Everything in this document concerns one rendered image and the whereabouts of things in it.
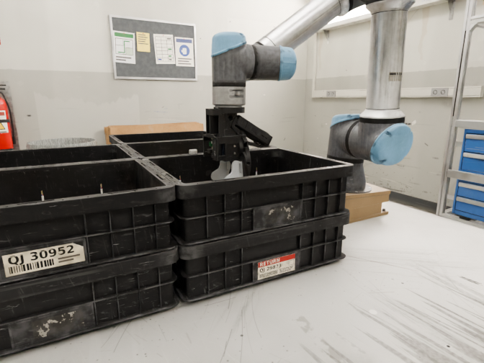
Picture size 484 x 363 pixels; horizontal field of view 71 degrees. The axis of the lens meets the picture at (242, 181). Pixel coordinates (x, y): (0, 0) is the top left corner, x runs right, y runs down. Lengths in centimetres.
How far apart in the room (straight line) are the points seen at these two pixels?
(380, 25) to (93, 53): 318
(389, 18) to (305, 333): 74
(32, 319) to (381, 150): 82
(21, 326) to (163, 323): 21
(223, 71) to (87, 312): 51
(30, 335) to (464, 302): 74
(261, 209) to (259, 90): 387
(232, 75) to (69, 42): 316
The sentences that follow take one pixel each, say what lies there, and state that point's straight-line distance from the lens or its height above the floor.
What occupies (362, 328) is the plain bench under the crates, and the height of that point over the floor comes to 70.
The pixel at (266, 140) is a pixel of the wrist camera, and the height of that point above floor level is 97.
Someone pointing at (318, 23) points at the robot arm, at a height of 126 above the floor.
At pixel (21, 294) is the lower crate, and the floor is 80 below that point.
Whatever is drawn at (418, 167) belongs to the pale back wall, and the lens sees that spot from 379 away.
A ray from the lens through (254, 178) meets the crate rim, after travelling 62.
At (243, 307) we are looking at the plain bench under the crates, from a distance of 66.
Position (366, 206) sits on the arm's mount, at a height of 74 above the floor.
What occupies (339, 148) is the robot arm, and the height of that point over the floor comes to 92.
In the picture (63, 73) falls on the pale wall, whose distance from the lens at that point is 379.
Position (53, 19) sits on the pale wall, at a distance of 385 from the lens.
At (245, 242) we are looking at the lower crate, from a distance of 65.
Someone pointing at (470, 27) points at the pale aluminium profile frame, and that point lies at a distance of 261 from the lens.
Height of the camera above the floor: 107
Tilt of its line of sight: 14 degrees down
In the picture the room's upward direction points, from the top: straight up
